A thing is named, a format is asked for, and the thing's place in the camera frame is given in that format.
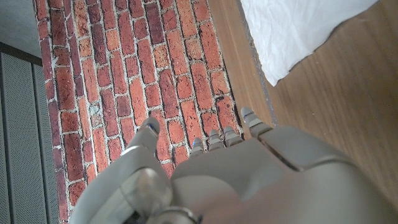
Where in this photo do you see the red brick print backdrop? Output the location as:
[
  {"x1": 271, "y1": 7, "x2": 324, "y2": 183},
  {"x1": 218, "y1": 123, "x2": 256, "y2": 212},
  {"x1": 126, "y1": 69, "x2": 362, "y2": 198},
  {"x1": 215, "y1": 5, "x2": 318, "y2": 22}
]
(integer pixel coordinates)
[{"x1": 32, "y1": 0, "x2": 246, "y2": 224}]

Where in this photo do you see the white paper tissue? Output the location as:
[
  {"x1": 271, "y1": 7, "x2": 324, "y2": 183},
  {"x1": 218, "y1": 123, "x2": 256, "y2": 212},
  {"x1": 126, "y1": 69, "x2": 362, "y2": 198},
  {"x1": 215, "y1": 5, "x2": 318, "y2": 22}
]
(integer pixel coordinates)
[{"x1": 239, "y1": 0, "x2": 379, "y2": 87}]

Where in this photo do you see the grey perforated panel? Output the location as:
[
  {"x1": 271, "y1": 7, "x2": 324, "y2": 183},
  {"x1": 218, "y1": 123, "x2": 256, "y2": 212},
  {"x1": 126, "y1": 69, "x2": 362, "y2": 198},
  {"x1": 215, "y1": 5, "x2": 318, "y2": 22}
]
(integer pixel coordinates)
[{"x1": 0, "y1": 42, "x2": 62, "y2": 224}]

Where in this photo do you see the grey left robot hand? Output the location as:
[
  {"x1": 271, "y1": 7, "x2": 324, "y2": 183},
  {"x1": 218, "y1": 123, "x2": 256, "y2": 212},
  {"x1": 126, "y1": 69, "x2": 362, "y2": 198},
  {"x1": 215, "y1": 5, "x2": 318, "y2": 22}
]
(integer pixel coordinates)
[{"x1": 68, "y1": 106, "x2": 398, "y2": 224}]

